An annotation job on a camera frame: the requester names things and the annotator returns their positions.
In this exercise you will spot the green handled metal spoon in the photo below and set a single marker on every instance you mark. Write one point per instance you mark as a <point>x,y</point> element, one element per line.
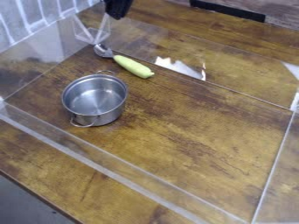
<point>132,66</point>

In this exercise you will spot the black bar on table edge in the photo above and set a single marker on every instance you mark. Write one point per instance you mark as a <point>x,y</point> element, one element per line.
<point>229,10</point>

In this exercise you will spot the stainless steel pot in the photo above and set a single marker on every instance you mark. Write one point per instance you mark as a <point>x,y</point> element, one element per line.
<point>95,99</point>

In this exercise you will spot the clear acrylic enclosure wall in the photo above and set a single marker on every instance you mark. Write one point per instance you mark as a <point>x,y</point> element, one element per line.
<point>203,151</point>

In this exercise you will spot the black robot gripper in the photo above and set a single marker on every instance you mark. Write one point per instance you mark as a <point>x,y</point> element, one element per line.
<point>118,8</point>

